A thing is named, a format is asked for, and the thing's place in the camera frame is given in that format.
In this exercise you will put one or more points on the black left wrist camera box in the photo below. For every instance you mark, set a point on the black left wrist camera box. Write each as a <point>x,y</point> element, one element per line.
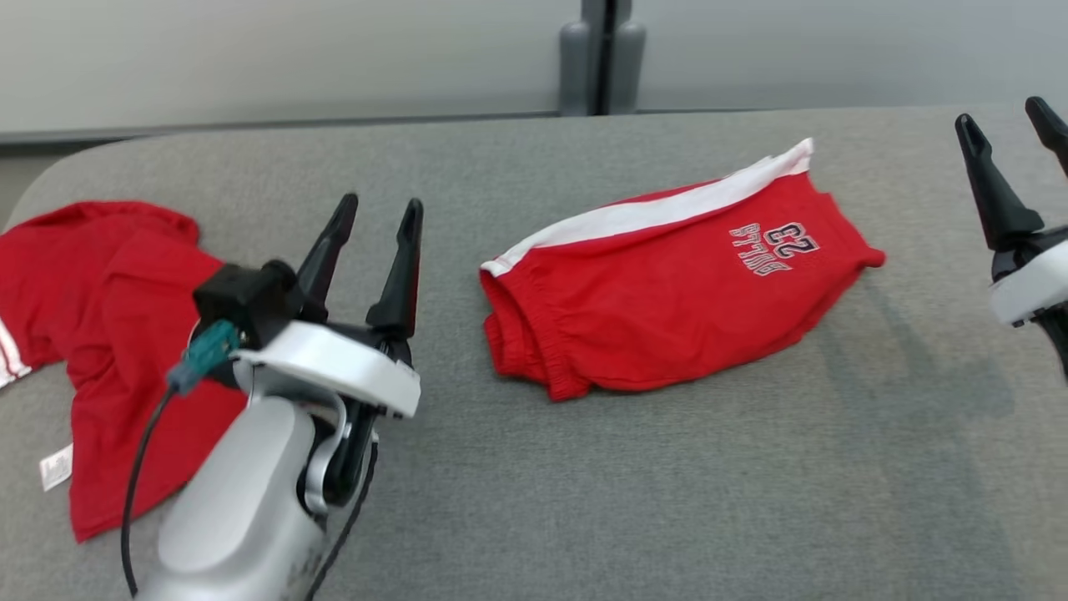
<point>246,305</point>

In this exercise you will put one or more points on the red Bulls 23 jersey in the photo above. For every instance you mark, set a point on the red Bulls 23 jersey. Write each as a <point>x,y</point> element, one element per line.
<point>108,334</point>

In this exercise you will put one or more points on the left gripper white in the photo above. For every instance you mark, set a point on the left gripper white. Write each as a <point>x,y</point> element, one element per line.
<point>334,359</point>

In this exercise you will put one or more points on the grey vertical partition post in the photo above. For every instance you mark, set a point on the grey vertical partition post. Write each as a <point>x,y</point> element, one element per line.
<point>607,50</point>

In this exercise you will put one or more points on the grey cylindrical post cap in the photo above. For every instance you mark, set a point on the grey cylindrical post cap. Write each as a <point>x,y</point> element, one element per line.
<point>629,71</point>
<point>574,71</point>

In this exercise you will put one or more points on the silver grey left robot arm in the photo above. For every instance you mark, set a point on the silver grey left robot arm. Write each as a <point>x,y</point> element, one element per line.
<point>242,501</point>

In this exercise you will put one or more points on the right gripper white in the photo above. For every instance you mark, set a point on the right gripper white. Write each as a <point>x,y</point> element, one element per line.
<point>1035,280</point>

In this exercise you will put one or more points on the red basketball shorts white stripe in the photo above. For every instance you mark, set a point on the red basketball shorts white stripe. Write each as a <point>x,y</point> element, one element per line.
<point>667,300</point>

